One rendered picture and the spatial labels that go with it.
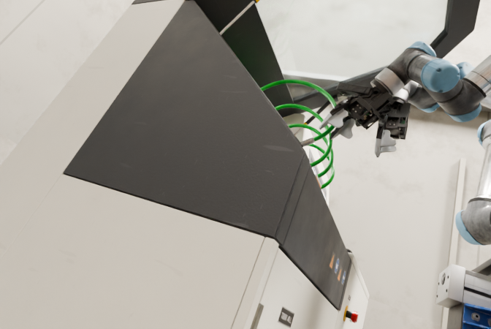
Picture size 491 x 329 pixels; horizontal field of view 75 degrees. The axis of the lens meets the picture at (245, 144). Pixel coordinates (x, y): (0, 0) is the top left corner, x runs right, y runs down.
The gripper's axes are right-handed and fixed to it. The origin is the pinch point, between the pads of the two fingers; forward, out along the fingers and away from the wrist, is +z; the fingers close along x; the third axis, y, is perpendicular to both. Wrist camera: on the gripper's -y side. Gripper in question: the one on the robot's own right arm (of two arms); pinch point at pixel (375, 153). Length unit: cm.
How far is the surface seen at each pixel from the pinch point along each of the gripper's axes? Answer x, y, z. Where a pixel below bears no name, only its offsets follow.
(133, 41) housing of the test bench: -47, -71, -1
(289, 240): -41, -3, 44
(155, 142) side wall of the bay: -47, -38, 33
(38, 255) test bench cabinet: -47, -50, 63
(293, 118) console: 23, -43, -27
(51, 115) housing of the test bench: -47, -83, 30
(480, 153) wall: 196, 49, -132
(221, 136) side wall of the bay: -47, -21, 29
